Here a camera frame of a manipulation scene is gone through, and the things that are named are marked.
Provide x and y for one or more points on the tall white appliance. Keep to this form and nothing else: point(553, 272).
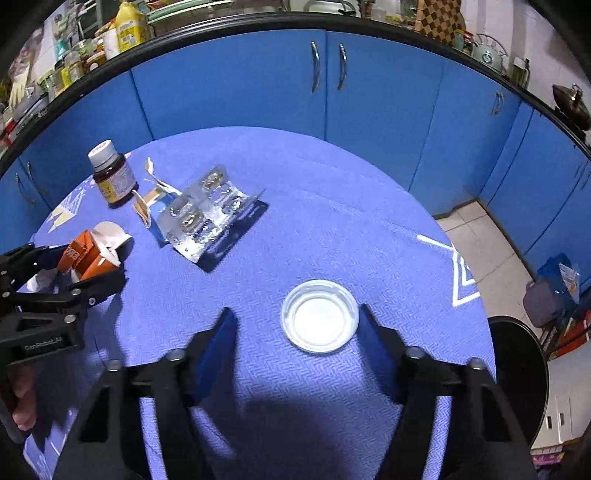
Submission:
point(572, 392)

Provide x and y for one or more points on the row of condiment bottles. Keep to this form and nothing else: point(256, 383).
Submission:
point(69, 69)

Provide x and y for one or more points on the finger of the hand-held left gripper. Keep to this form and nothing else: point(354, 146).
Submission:
point(23, 261)
point(78, 295)

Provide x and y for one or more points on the pale green kettle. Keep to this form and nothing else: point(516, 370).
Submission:
point(489, 57)

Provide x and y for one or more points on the person's left hand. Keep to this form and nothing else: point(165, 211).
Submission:
point(25, 397)

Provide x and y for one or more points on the checkered cutting board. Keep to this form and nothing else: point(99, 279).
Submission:
point(438, 14)

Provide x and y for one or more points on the yellow detergent bottle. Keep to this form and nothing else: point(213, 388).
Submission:
point(131, 27)

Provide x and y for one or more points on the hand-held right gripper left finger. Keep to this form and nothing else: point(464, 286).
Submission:
point(221, 341)

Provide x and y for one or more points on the yellow rubber glove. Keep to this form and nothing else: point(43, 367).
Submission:
point(17, 92)

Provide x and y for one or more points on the brown medicine bottle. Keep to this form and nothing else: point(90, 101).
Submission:
point(115, 182)

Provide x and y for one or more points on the silver blister pack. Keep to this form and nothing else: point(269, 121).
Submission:
point(207, 217)

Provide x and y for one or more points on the white plastic lid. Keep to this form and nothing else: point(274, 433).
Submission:
point(320, 323)

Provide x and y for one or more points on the black round trash bin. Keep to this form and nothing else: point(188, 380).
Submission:
point(517, 369)

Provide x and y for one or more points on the torn cardboard box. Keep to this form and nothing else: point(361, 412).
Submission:
point(152, 198)

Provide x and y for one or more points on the black kitchen countertop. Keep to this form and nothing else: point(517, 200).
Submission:
point(277, 21)

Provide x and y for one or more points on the black storage rack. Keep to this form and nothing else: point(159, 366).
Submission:
point(568, 334)

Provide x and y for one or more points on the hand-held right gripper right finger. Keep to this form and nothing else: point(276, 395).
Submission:
point(378, 350)

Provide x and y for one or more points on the small orange box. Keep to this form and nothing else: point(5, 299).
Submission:
point(85, 254)

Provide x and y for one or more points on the blue printed tablecloth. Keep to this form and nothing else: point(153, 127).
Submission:
point(323, 221)

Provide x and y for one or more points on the grey bin with blue bag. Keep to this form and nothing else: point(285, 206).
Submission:
point(540, 300)

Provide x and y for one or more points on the dark wok with lid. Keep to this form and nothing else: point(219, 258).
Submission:
point(572, 104)

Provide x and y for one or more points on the white patterned bottle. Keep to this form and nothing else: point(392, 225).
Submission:
point(111, 44)

